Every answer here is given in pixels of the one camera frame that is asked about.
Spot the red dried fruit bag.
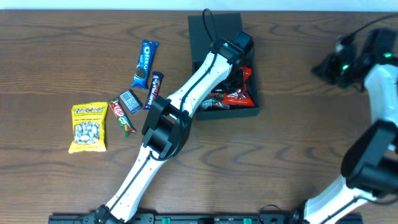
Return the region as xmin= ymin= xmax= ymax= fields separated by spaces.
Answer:
xmin=222 ymin=67 xmax=255 ymax=108

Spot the Haribo gummy candy bag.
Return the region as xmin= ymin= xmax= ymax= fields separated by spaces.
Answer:
xmin=198 ymin=93 xmax=229 ymax=111

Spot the black gift box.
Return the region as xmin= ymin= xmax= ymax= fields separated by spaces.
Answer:
xmin=188 ymin=12 xmax=261 ymax=121

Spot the Dairy Milk chocolate bar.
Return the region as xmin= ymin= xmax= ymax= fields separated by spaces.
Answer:
xmin=143 ymin=72 xmax=164 ymax=110

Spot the blue Oreo cookie pack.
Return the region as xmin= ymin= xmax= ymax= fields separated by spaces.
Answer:
xmin=131 ymin=40 xmax=159 ymax=90

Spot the yellow sunflower seed bag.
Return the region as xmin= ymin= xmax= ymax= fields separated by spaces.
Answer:
xmin=68 ymin=101 xmax=108 ymax=154

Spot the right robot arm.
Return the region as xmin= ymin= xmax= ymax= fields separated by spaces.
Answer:
xmin=286 ymin=29 xmax=397 ymax=223

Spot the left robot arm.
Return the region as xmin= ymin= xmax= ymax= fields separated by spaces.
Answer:
xmin=93 ymin=31 xmax=254 ymax=223

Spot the small dark blue carton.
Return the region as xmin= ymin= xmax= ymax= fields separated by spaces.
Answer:
xmin=119 ymin=90 xmax=142 ymax=114

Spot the red green KitKat bar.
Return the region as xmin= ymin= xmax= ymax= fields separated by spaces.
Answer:
xmin=107 ymin=97 xmax=136 ymax=137

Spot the black mounting rail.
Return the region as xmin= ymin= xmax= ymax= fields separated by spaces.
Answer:
xmin=48 ymin=212 xmax=364 ymax=224

